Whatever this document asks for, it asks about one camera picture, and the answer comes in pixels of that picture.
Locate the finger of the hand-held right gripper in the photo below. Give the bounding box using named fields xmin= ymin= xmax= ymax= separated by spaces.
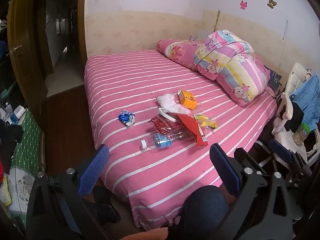
xmin=269 ymin=139 xmax=313 ymax=182

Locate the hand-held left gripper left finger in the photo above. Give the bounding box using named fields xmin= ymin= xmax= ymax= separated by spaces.
xmin=26 ymin=144 xmax=110 ymax=240

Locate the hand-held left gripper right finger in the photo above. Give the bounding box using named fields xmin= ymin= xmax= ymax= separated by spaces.
xmin=209 ymin=143 xmax=293 ymax=240

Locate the yellow wrapper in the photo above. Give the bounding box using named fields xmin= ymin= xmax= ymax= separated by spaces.
xmin=193 ymin=113 xmax=218 ymax=131

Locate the blue white wrapper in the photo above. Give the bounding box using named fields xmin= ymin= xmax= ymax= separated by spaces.
xmin=118 ymin=110 xmax=136 ymax=127

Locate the clear plastic bottle blue label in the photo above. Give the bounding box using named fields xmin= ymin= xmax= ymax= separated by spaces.
xmin=140 ymin=126 xmax=196 ymax=151

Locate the red plastic packet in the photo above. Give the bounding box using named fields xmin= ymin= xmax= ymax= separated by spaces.
xmin=147 ymin=114 xmax=183 ymax=136

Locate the small orange box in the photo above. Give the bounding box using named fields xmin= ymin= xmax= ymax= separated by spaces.
xmin=177 ymin=90 xmax=196 ymax=110

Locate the white ring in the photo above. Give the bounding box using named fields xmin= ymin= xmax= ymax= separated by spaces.
xmin=157 ymin=107 xmax=179 ymax=123

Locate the white cloth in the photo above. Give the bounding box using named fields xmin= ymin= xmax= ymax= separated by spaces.
xmin=156 ymin=93 xmax=192 ymax=116

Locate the jar with green lid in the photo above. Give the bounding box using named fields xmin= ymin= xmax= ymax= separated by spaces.
xmin=292 ymin=122 xmax=311 ymax=147

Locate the black cloth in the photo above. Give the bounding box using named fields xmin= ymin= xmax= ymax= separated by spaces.
xmin=284 ymin=102 xmax=305 ymax=133

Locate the black shoe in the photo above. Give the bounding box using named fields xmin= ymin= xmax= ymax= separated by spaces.
xmin=93 ymin=185 xmax=121 ymax=224

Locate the person's leg in jeans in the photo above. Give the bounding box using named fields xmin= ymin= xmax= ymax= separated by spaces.
xmin=175 ymin=185 xmax=230 ymax=240

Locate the light blue cloth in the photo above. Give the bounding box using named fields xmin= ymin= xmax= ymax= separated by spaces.
xmin=290 ymin=74 xmax=320 ymax=128

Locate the green patterned tablecloth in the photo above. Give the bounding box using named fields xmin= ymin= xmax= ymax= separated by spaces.
xmin=7 ymin=107 xmax=42 ymax=227

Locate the dark blue pillow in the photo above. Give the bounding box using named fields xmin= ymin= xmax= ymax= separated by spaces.
xmin=262 ymin=64 xmax=282 ymax=91

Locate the white chair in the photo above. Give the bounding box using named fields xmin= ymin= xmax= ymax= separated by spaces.
xmin=272 ymin=62 xmax=320 ymax=165

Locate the dark cloth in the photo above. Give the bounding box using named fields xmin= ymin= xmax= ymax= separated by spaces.
xmin=0 ymin=123 xmax=23 ymax=174

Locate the pink striped bed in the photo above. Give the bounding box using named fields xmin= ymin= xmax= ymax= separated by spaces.
xmin=84 ymin=49 xmax=278 ymax=230

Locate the pink cartoon print quilt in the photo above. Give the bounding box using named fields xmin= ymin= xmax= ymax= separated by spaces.
xmin=156 ymin=29 xmax=271 ymax=107

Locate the thin wooden stick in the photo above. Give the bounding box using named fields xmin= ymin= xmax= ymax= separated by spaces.
xmin=214 ymin=10 xmax=221 ymax=32

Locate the wooden door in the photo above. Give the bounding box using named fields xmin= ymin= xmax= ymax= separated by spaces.
xmin=7 ymin=0 xmax=54 ymax=133

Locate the pale pink strap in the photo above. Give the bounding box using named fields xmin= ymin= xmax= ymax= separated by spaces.
xmin=272 ymin=92 xmax=295 ymax=136

